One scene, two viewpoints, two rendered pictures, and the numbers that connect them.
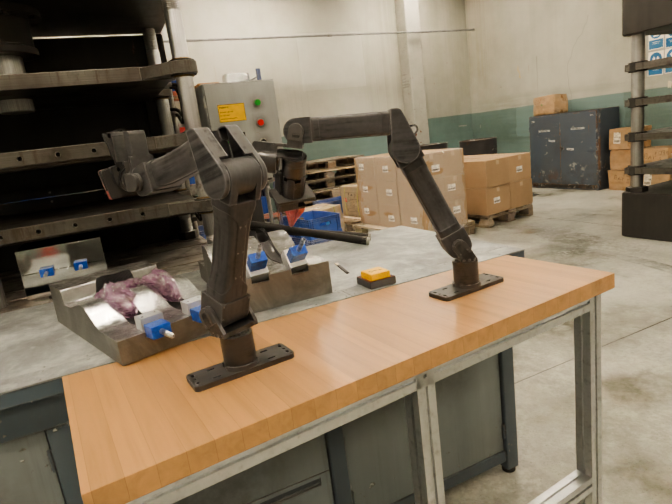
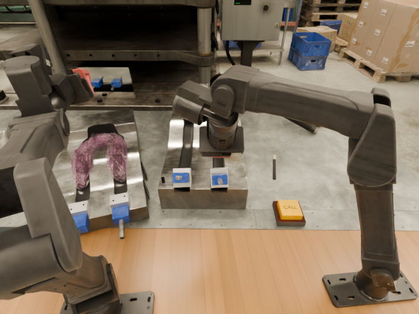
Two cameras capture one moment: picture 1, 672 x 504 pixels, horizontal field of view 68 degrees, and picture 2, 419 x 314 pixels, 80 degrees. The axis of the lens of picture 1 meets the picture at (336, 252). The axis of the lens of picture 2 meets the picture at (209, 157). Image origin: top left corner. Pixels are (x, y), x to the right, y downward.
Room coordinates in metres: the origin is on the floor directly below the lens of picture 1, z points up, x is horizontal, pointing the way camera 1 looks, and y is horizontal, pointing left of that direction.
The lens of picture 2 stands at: (0.80, -0.08, 1.41)
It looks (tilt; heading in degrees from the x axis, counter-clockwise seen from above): 39 degrees down; 25
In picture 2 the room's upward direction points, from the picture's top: straight up
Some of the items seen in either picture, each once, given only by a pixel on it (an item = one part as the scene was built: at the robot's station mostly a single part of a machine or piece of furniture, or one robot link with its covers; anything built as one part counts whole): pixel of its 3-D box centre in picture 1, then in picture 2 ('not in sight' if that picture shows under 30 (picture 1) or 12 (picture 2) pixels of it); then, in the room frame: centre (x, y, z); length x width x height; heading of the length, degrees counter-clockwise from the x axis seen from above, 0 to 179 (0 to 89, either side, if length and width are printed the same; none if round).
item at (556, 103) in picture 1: (550, 104); not in sight; (7.89, -3.54, 1.26); 0.42 x 0.33 x 0.29; 24
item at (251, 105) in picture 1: (261, 254); (242, 95); (2.20, 0.33, 0.74); 0.31 x 0.22 x 1.47; 114
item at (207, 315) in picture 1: (228, 317); (91, 288); (0.90, 0.22, 0.90); 0.09 x 0.06 x 0.06; 138
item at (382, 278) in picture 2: (460, 248); (382, 265); (1.19, -0.30, 0.90); 0.09 x 0.06 x 0.06; 0
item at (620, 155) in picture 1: (644, 157); not in sight; (6.65, -4.22, 0.42); 0.86 x 0.33 x 0.83; 24
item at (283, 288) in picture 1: (256, 263); (205, 144); (1.47, 0.24, 0.87); 0.50 x 0.26 x 0.14; 24
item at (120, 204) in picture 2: (205, 313); (121, 217); (1.09, 0.31, 0.86); 0.13 x 0.05 x 0.05; 41
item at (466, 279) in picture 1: (465, 273); (375, 280); (1.20, -0.31, 0.84); 0.20 x 0.07 x 0.08; 120
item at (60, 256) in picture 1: (67, 257); (120, 67); (1.98, 1.07, 0.87); 0.50 x 0.27 x 0.17; 24
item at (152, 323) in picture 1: (159, 330); (78, 227); (1.01, 0.39, 0.86); 0.13 x 0.05 x 0.05; 41
